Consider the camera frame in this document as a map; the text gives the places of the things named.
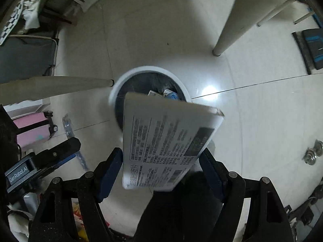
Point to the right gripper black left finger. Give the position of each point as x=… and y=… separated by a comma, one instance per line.
x=107, y=172

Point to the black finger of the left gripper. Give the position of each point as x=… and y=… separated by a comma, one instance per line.
x=49, y=160

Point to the blue plastic wrapper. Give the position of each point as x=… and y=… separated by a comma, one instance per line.
x=166, y=94

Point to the white table leg right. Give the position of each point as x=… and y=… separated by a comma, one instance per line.
x=244, y=14

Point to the white table leg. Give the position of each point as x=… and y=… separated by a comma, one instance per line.
x=41, y=87
x=244, y=14

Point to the pink suitcase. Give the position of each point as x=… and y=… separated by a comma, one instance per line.
x=36, y=127

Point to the metal dumbbell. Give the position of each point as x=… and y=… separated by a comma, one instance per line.
x=312, y=154

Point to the white table leg left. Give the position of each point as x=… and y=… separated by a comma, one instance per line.
x=41, y=87

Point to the white round trash bin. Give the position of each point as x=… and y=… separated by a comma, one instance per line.
x=142, y=80

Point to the white printed medicine box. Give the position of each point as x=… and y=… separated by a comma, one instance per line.
x=163, y=138

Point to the person's black trouser legs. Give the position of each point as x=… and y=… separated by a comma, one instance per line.
x=187, y=213

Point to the black white checkered cloth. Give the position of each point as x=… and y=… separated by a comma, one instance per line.
x=13, y=20

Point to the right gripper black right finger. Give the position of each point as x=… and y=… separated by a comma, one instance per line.
x=215, y=173

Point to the orange plastic snack bag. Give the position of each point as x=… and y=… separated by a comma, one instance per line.
x=79, y=221

